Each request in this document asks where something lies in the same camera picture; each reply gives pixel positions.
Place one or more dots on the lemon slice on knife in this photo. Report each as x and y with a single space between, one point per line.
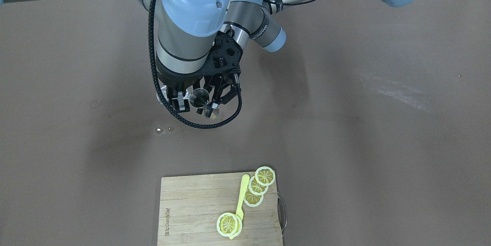
229 225

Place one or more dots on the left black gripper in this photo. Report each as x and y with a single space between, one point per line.
177 79

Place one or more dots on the steel double jigger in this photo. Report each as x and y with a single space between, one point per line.
200 99

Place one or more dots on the wooden cutting board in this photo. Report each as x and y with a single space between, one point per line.
190 206

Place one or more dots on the yellow plastic knife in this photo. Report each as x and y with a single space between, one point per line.
239 211

